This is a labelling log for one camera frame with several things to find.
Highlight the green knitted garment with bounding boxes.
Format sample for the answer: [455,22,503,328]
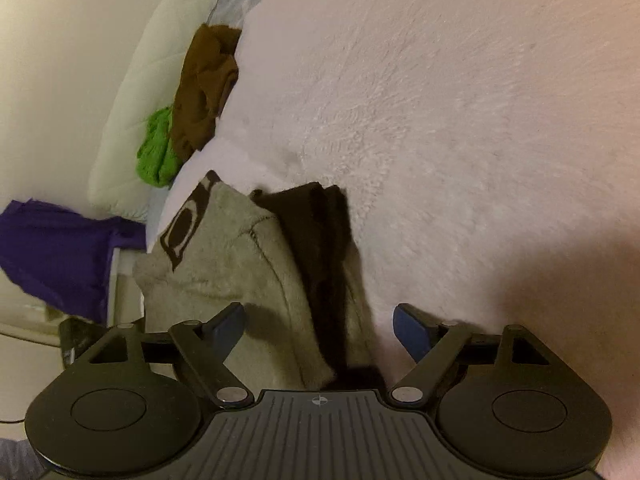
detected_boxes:
[136,106,182,188]

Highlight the black and grey TJC sweater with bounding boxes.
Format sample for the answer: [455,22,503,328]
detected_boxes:
[134,171,385,393]

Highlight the white nightstand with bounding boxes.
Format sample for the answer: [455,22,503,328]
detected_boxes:
[0,246,149,356]

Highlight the purple shirt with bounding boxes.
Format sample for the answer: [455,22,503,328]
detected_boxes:
[1,200,145,324]

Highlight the pink and blue bedspread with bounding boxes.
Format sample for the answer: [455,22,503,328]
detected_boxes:
[163,0,639,479]

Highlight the brown tights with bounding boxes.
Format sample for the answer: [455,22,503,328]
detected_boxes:
[169,24,241,162]

